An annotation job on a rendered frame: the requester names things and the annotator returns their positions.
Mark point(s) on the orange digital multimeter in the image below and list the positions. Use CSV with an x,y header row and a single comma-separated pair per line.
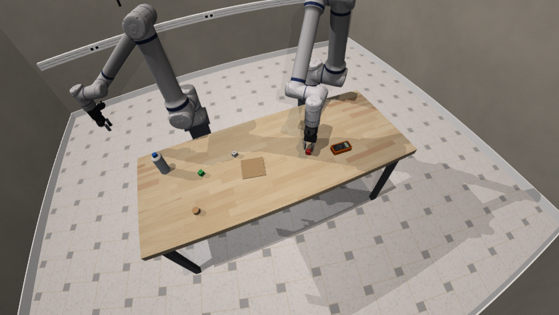
x,y
341,147

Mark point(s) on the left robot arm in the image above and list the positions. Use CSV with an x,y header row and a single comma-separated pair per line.
x,y
309,72

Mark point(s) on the grey plastic bottle with blue cap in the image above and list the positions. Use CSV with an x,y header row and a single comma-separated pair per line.
x,y
160,163

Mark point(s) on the brown square mat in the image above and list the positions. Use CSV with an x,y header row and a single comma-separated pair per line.
x,y
252,168

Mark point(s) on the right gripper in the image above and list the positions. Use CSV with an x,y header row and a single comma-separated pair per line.
x,y
94,112

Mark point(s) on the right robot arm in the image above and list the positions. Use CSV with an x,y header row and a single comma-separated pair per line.
x,y
181,102

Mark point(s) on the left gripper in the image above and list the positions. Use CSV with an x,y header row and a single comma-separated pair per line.
x,y
309,132

